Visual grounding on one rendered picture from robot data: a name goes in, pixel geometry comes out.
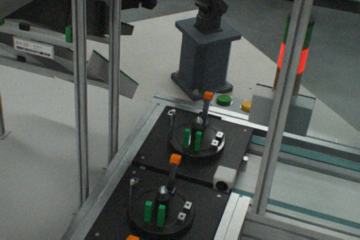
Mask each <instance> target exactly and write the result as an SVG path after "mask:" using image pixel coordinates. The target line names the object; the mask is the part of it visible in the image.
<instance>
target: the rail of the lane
mask: <svg viewBox="0 0 360 240"><path fill-rule="evenodd" d="M151 101H153V102H157V105H158V106H159V105H160V104H162V105H166V106H168V107H173V108H177V109H180V110H185V111H189V112H193V113H197V114H202V110H203V104H200V103H198V102H193V101H189V100H186V99H181V98H177V97H172V96H167V95H164V94H160V93H155V94H154V96H153V97H152V99H151ZM208 117H212V118H215V119H219V120H224V121H228V122H232V123H236V124H240V125H244V126H247V127H250V128H254V134H253V136H256V137H260V138H264V139H266V137H267V131H268V127H267V126H262V125H258V124H254V123H249V122H248V117H249V116H247V115H245V114H240V113H237V112H233V111H228V110H224V109H221V108H216V107H212V106H210V107H209V113H208Z"/></svg>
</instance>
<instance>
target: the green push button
mask: <svg viewBox="0 0 360 240"><path fill-rule="evenodd" d="M231 101H232V98H231V97H230V96H228V95H226V94H221V95H219V96H217V102H218V103H219V104H220V105H224V106H226V105H230V104H231Z"/></svg>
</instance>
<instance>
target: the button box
mask: <svg viewBox="0 0 360 240"><path fill-rule="evenodd" d="M219 95H221V94H219V93H214V95H213V99H212V100H211V101H210V106H212V107H216V108H221V109H224V110H228V111H233V112H237V113H240V114H245V115H247V116H248V115H249V111H245V110H244V109H243V108H242V103H243V101H246V99H239V98H235V97H232V96H230V97H231V98H232V101H231V104H230V105H226V106H224V105H220V104H219V103H218V102H217V96H219Z"/></svg>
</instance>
